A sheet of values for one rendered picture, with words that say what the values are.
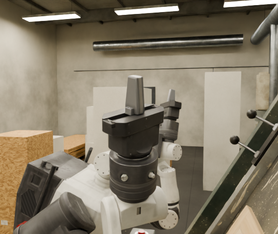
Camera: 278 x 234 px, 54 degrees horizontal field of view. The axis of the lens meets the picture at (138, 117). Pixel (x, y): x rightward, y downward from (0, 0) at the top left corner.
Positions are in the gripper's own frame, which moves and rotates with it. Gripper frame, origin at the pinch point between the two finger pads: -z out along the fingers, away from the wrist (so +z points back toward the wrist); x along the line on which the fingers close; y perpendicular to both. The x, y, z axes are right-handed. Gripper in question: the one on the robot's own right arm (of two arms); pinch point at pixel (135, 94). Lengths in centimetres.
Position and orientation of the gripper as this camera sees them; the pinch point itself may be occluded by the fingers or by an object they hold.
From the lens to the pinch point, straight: 44.8
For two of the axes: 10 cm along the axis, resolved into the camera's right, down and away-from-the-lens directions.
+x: 7.1, -2.2, 6.7
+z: -0.3, 9.4, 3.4
